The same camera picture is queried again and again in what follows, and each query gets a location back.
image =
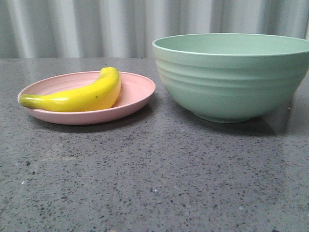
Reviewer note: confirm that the pink plate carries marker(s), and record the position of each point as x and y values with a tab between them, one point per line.
136	91

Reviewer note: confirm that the green ribbed bowl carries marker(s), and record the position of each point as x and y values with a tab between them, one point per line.
229	77

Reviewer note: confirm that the grey pleated curtain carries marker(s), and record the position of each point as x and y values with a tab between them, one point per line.
126	28

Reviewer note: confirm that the yellow toy banana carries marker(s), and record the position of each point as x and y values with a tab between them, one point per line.
99	95

